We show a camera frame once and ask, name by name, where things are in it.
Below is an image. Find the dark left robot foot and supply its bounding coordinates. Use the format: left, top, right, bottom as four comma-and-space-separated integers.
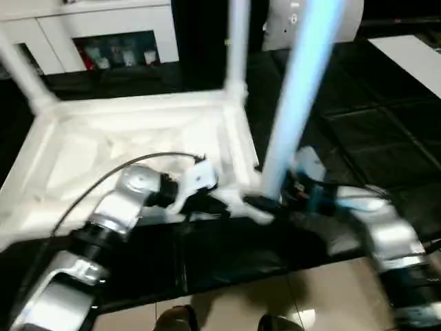
156, 305, 199, 331

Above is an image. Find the white plastic table leg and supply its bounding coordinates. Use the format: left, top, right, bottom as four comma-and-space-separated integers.
223, 0, 249, 101
260, 0, 340, 205
0, 26, 61, 117

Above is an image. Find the black work mat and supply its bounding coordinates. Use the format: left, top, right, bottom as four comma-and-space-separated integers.
0, 39, 441, 311

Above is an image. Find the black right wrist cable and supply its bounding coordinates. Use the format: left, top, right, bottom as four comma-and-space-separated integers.
316, 182, 392, 204

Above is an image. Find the white glass-door cabinet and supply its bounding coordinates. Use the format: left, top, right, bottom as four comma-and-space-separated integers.
0, 0, 180, 75

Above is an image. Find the red box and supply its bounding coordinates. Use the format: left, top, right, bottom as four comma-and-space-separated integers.
80, 48, 96, 71

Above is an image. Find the grey printed cushion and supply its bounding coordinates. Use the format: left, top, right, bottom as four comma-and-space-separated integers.
261, 0, 366, 52

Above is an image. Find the white flat board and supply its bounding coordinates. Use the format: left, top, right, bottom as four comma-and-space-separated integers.
367, 34, 441, 104

